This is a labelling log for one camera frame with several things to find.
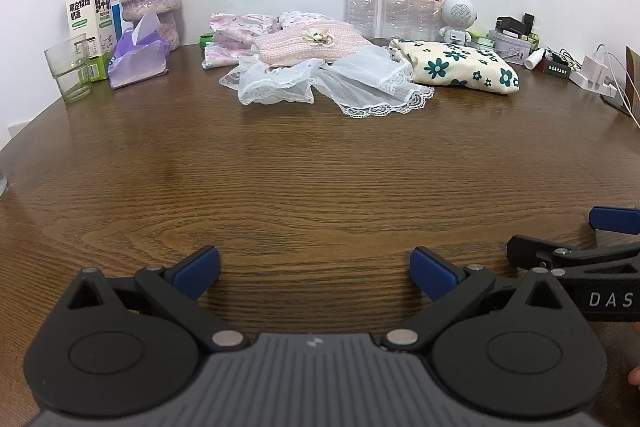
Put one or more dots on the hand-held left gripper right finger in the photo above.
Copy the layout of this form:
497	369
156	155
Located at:
432	273

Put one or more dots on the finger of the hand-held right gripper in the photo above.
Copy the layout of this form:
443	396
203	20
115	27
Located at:
615	219
525	249

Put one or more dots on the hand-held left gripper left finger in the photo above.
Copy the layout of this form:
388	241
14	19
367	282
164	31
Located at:
197	271

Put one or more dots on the cream teal floral dress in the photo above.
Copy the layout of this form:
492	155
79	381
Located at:
455	64

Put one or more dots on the person's right hand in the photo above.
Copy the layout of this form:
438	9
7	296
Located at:
635	377

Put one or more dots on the brown cardboard piece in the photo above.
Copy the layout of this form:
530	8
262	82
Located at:
634	72

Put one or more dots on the white charger block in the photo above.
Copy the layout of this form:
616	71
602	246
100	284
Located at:
595	72

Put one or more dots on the small white bottle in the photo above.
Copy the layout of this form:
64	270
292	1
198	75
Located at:
534	58

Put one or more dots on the small green bottle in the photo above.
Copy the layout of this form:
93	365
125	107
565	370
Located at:
535	38

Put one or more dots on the grey printed tin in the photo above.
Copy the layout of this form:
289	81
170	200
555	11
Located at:
509	49

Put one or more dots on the small green boxes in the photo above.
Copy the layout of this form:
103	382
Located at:
481	41

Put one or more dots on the purple tissue pack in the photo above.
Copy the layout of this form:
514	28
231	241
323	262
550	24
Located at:
137	62

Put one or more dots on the black boxes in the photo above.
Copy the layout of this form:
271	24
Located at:
509	26

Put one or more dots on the small green white box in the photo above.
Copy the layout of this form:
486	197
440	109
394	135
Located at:
100	68

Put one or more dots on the green marker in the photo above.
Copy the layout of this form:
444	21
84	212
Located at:
206	41

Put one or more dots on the green tinted drinking glass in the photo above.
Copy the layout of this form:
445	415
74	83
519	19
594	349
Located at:
67	74

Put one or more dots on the pink floral garment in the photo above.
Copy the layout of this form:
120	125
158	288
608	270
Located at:
230	32

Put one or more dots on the white robot speaker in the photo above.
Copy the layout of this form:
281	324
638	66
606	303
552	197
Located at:
459	14

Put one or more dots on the pink knit tulle dress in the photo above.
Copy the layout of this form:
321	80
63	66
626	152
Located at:
300	44

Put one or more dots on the blue box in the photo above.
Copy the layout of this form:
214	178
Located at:
116	17

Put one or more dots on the white milk carton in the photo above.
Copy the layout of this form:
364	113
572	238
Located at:
87	14

